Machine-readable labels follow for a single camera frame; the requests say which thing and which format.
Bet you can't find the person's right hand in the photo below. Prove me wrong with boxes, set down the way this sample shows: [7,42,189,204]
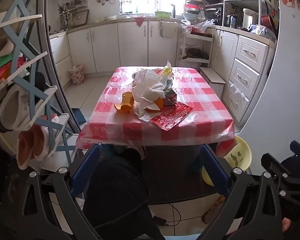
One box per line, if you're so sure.
[282,216,292,233]

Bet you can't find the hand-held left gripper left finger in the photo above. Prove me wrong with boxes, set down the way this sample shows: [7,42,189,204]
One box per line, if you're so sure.
[21,144,103,240]

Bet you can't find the white countertop rack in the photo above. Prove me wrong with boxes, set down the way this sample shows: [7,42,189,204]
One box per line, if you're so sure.
[222,0,276,31]

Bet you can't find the white drawer cabinet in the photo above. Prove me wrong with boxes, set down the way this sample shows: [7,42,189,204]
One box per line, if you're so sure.
[210,27,277,128]

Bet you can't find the dark frying pan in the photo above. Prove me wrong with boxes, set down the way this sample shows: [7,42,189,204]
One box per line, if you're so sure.
[185,47,209,60]

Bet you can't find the person's black trouser leg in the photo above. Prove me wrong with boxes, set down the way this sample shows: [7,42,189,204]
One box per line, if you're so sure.
[82,148,165,240]

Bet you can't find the pair of orange slippers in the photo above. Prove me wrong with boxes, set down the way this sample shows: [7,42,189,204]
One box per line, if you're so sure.
[17,124,51,170]

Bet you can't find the brown slipper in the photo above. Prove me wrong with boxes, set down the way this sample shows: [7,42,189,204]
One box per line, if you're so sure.
[202,195,227,224]

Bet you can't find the green bowl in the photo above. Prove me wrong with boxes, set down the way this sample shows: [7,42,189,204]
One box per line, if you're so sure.
[155,10,172,19]

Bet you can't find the white fridge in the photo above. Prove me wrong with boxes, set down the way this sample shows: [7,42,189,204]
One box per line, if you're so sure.
[237,0,300,157]

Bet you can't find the wall utensil rack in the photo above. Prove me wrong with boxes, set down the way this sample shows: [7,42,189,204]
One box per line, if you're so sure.
[57,0,90,31]

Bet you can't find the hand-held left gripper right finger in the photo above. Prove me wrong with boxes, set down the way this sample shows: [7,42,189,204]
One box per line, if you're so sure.
[199,144,287,240]

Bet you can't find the chrome faucet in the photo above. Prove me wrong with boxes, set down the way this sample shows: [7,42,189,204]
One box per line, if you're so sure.
[147,0,159,13]

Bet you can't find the white trolley shelf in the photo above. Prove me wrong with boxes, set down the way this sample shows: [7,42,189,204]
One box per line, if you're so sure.
[177,26,214,68]

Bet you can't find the yellow plastic basin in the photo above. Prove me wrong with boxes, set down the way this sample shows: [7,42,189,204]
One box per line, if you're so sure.
[202,136,252,187]

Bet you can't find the yellow and red packet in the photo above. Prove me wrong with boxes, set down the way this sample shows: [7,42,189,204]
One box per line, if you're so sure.
[158,60,174,78]

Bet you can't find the floral waste bin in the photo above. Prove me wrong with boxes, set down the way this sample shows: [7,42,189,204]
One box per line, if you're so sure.
[69,64,85,85]

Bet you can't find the black power adapter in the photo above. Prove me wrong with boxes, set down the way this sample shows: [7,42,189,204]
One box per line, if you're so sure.
[152,215,168,227]

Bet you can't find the stack of basins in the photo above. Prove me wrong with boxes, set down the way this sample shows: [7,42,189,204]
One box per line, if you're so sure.
[182,0,203,22]

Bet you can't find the orange peel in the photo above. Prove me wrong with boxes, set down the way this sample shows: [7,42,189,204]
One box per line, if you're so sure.
[146,97,165,112]
[114,92,135,112]

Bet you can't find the clear plastic bag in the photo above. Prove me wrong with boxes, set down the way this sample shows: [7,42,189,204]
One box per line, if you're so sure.
[181,18,216,35]

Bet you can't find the pink pennant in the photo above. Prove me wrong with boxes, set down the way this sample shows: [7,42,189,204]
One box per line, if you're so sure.
[132,17,150,28]

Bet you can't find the red pot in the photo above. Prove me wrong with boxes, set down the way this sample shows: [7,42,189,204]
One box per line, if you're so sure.
[261,14,276,31]

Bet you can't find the blue plastic bag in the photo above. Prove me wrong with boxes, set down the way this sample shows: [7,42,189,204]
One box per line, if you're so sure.
[248,24,277,41]

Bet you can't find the red checked plastic tablecloth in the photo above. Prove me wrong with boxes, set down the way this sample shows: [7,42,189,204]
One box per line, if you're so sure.
[76,66,235,153]

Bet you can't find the blue board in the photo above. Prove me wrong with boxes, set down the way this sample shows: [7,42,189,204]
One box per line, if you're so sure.
[72,108,86,125]

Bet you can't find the white step stool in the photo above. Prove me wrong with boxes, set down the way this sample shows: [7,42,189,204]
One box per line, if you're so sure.
[199,66,227,98]

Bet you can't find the white plastic bag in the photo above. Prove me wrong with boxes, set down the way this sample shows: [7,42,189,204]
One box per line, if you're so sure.
[131,69,174,122]

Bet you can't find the white hanging holder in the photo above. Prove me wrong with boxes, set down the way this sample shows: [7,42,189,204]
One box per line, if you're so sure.
[159,20,178,39]

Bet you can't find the small grey carton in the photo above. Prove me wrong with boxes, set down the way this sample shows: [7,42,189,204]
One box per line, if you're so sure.
[164,79,177,106]

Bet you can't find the white slipper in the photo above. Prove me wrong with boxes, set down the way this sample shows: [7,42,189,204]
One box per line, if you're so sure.
[0,85,39,133]

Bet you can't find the blue and white shoe rack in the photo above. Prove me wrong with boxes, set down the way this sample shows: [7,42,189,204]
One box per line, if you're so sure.
[0,0,77,172]

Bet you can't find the white kitchen base cabinets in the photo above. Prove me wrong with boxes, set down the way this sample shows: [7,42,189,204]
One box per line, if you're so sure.
[49,20,180,80]

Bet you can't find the grey door frame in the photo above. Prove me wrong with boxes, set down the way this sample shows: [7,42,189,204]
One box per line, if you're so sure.
[37,0,82,133]

